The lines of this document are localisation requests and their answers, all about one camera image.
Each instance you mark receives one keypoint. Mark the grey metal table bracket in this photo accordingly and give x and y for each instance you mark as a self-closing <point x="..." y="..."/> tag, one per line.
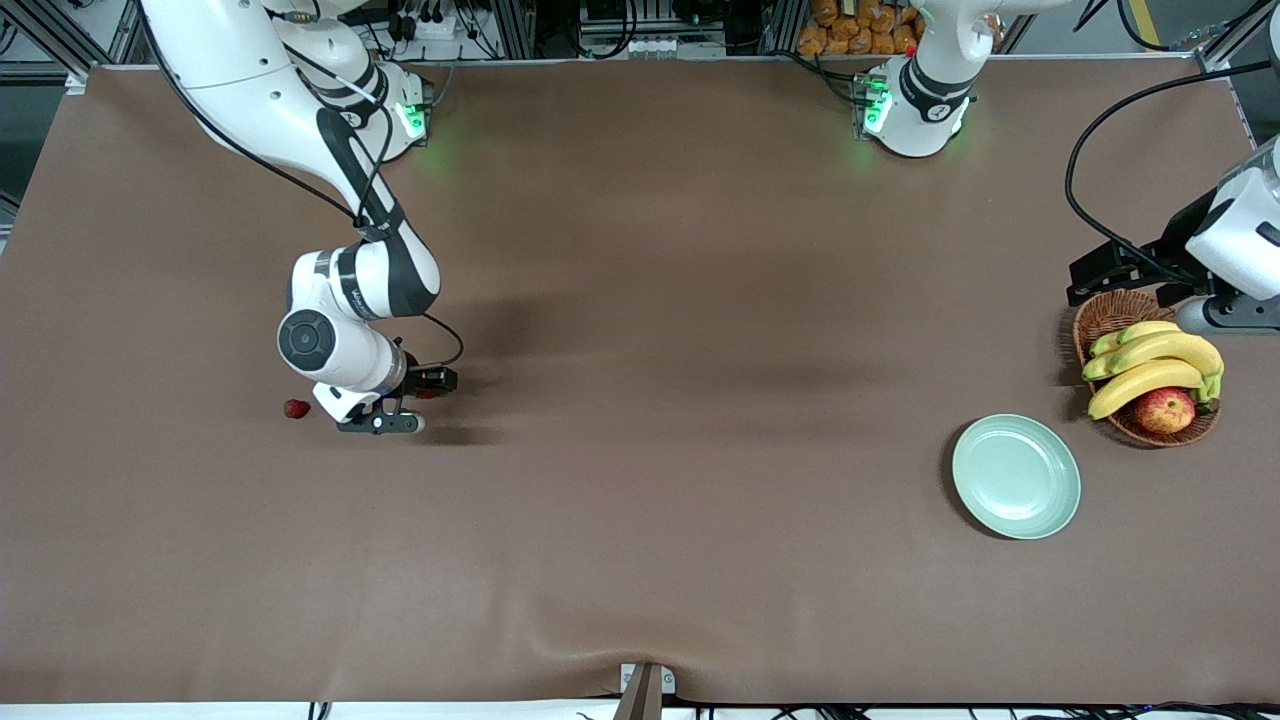
<point x="645" y="695"/>

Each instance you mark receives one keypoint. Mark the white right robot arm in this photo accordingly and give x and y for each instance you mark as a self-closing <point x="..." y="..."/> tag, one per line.
<point x="250" y="90"/>

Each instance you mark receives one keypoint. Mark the white connector block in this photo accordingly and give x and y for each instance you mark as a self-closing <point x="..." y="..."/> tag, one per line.
<point x="665" y="47"/>

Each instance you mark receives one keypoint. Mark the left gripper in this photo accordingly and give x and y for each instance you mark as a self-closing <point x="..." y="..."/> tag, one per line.
<point x="1172" y="253"/>

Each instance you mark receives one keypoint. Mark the red yellow apple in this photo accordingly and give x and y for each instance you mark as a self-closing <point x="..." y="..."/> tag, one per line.
<point x="1165" y="412"/>

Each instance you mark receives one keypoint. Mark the aluminium frame post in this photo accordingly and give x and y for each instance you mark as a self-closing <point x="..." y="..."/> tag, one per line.
<point x="1235" y="35"/>
<point x="60" y="40"/>

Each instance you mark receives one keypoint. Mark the green-tipped yellow banana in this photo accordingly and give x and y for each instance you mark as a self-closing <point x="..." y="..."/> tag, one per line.
<point x="1150" y="328"/>
<point x="1170" y="348"/>

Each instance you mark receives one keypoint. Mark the brown table cover mat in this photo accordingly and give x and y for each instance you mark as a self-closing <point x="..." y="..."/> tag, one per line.
<point x="600" y="550"/>

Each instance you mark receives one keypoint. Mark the white power strip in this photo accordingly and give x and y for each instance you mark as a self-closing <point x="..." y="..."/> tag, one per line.
<point x="435" y="28"/>

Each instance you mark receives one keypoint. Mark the bag of orange buns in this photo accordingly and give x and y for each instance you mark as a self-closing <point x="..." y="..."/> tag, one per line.
<point x="850" y="35"/>

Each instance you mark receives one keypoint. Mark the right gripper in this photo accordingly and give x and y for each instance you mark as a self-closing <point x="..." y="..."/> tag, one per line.
<point x="418" y="380"/>

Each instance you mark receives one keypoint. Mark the mint green round plate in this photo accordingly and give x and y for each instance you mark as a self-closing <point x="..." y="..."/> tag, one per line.
<point x="1015" y="478"/>

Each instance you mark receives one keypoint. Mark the brown wicker basket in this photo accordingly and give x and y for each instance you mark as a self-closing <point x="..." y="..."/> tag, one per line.
<point x="1110" y="312"/>

